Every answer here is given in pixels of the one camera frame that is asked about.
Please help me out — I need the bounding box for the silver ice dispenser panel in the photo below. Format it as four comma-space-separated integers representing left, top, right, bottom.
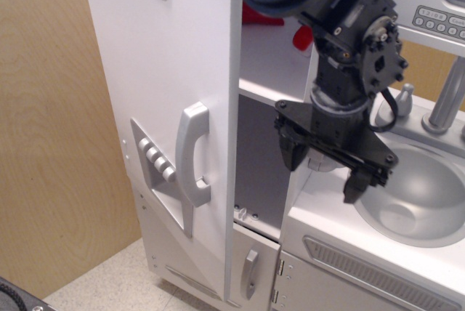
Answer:
131, 118, 193, 238

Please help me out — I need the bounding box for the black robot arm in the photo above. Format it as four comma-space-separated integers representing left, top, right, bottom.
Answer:
244, 0, 408, 203

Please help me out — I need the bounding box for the white lower freezer door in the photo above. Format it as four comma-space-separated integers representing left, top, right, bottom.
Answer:
131, 179, 283, 311

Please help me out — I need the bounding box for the silver toy sink basin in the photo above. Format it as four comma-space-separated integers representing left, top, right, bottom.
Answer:
355, 143, 464, 248

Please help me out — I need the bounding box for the white toy fridge door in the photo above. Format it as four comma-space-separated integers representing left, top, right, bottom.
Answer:
78, 0, 243, 303

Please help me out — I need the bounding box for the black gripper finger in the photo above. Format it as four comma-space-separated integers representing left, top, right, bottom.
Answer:
343, 169, 377, 204
279, 133, 309, 171

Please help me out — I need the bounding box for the brass upper hinge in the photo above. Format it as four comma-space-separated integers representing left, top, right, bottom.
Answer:
277, 259, 284, 276

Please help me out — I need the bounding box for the red toy container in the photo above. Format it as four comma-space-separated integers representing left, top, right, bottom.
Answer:
292, 25, 313, 52

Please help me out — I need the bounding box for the white oven door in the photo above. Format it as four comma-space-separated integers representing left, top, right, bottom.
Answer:
274, 251, 464, 310

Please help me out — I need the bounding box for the brass lower hinge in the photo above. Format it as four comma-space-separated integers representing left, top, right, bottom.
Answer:
272, 289, 279, 304

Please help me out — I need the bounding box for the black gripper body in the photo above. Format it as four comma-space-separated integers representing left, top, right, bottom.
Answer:
275, 100, 398, 187

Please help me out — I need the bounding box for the brass hinge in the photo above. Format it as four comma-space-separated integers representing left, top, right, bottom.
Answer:
277, 259, 284, 276
272, 289, 279, 304

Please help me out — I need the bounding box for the silver faucet knob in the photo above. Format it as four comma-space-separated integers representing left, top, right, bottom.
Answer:
375, 84, 414, 127

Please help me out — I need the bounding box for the silver toy telephone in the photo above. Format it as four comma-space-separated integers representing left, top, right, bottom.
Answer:
307, 149, 344, 172

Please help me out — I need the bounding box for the red toy item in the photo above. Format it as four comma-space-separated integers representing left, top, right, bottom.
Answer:
241, 1, 285, 26

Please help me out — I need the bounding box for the black object bottom left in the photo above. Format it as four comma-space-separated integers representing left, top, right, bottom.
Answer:
1, 278, 55, 311

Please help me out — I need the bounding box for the silver lower door handle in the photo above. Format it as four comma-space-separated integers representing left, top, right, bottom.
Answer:
240, 249, 259, 300

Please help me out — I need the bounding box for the black cable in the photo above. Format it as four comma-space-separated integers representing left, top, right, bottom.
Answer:
368, 87, 400, 134

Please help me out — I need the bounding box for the white fridge shelf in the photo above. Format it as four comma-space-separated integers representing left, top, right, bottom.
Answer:
239, 19, 312, 106

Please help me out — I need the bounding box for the silver fridge door handle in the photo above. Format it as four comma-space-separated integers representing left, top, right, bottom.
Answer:
175, 102, 211, 208

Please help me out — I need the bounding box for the silver toy faucet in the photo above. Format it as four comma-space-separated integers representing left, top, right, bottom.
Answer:
421, 57, 464, 134

